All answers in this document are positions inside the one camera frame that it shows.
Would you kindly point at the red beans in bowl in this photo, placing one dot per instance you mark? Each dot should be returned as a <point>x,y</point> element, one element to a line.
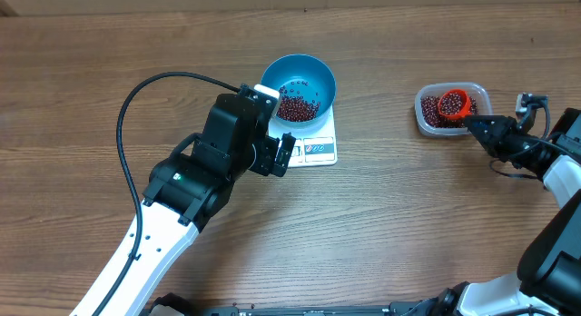
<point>299,102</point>

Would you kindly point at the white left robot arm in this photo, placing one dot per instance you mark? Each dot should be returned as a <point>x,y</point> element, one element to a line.
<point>184,192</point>

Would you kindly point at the orange plastic measuring scoop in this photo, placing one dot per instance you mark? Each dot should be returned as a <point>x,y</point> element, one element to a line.
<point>466,110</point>

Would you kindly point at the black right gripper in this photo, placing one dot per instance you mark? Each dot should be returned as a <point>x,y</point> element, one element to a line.
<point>502,134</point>

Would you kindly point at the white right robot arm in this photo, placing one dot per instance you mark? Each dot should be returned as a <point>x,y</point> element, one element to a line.
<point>547,279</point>

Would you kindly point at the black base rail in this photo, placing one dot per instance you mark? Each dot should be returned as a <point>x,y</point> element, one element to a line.
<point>172,304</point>

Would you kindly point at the red beans in scoop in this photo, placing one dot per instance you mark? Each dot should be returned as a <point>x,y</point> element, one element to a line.
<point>451,103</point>

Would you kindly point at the white digital kitchen scale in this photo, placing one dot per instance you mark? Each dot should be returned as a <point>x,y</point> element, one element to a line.
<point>316,141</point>

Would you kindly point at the blue bowl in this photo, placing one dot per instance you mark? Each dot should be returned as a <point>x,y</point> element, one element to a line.
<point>303,67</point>

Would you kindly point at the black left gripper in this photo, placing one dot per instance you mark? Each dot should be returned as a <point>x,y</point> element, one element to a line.
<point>268,151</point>

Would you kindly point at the pile of red beans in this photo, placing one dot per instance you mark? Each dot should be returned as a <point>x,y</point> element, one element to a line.
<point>429,109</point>

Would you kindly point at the clear plastic bean container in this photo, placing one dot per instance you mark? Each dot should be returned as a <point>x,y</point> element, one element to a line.
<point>480,105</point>

